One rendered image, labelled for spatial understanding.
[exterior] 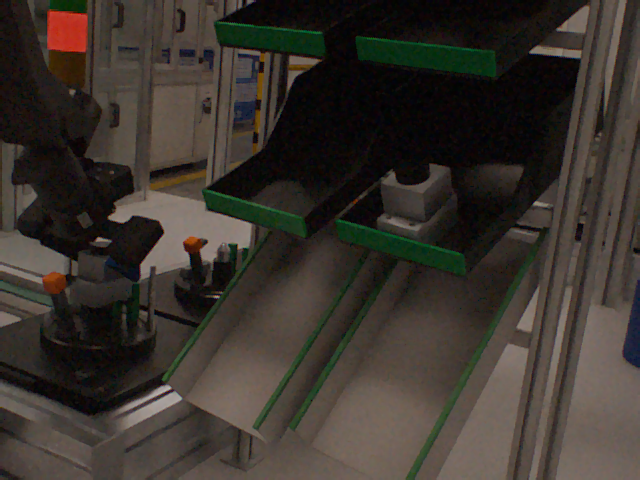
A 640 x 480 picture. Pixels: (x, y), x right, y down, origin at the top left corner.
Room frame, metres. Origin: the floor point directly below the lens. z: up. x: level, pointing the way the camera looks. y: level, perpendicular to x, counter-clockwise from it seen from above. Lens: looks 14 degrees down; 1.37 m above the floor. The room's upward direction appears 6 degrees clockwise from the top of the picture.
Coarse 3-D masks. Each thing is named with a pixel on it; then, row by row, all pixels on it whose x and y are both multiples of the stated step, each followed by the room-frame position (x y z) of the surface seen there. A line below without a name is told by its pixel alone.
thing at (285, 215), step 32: (320, 64) 0.90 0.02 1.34; (352, 64) 0.95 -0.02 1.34; (288, 96) 0.86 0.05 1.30; (320, 96) 0.90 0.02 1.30; (352, 96) 0.95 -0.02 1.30; (384, 96) 0.96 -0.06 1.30; (416, 96) 0.82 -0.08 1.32; (288, 128) 0.87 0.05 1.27; (320, 128) 0.91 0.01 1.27; (352, 128) 0.90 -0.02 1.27; (384, 128) 0.78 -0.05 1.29; (256, 160) 0.83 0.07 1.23; (288, 160) 0.85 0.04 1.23; (320, 160) 0.84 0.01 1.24; (352, 160) 0.83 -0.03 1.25; (384, 160) 0.79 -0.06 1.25; (224, 192) 0.80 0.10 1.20; (256, 192) 0.80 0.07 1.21; (288, 192) 0.79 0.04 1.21; (320, 192) 0.78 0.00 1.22; (352, 192) 0.75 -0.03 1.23; (256, 224) 0.74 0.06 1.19; (288, 224) 0.71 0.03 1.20; (320, 224) 0.72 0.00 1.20
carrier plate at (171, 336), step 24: (48, 312) 1.01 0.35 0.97; (144, 312) 1.05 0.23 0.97; (0, 336) 0.92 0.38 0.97; (24, 336) 0.93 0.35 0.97; (168, 336) 0.98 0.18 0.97; (0, 360) 0.85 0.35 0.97; (24, 360) 0.86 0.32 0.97; (48, 360) 0.86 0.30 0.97; (144, 360) 0.89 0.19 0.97; (168, 360) 0.90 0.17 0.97; (48, 384) 0.81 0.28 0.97; (72, 384) 0.81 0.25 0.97; (96, 384) 0.82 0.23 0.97; (120, 384) 0.82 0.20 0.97; (144, 384) 0.84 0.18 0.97; (96, 408) 0.78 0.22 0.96
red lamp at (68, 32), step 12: (60, 12) 1.15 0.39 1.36; (48, 24) 1.12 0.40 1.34; (60, 24) 1.11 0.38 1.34; (72, 24) 1.11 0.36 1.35; (84, 24) 1.13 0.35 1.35; (48, 36) 1.12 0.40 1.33; (60, 36) 1.11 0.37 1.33; (72, 36) 1.11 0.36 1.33; (84, 36) 1.13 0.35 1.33; (60, 48) 1.11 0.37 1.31; (72, 48) 1.11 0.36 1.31; (84, 48) 1.13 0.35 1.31
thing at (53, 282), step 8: (56, 272) 0.88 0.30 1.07; (48, 280) 0.86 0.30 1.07; (56, 280) 0.86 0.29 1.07; (64, 280) 0.87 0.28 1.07; (72, 280) 0.89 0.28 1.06; (48, 288) 0.86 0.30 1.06; (56, 288) 0.86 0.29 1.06; (64, 288) 0.88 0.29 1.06; (56, 296) 0.87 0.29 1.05; (64, 296) 0.88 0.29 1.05; (56, 304) 0.87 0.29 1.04; (64, 304) 0.88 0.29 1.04; (56, 312) 0.88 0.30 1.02; (64, 312) 0.88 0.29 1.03; (64, 320) 0.88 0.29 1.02; (72, 320) 0.89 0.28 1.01; (64, 328) 0.88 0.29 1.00; (72, 328) 0.89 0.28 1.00
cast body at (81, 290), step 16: (80, 256) 0.93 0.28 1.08; (96, 256) 0.92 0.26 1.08; (80, 272) 0.93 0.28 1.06; (96, 272) 0.92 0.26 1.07; (112, 272) 0.92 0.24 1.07; (80, 288) 0.91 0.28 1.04; (96, 288) 0.90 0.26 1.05; (112, 288) 0.93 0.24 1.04; (128, 288) 0.95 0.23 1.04; (96, 304) 0.90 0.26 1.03
